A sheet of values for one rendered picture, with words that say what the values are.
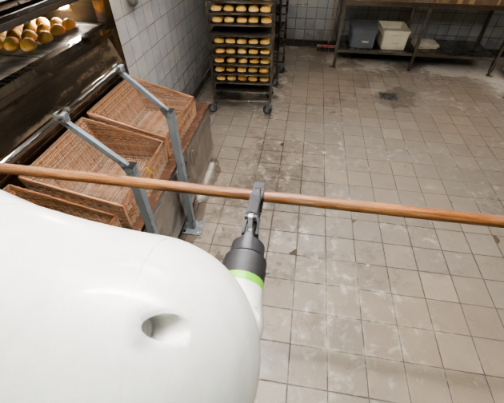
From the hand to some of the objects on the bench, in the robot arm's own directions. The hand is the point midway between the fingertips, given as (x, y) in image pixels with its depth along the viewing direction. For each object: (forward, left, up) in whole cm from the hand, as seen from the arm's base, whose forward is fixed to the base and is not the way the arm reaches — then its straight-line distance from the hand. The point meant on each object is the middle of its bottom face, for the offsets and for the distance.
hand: (258, 196), depth 81 cm
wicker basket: (+53, +94, -61) cm, 124 cm away
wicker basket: (-7, +91, -61) cm, 110 cm away
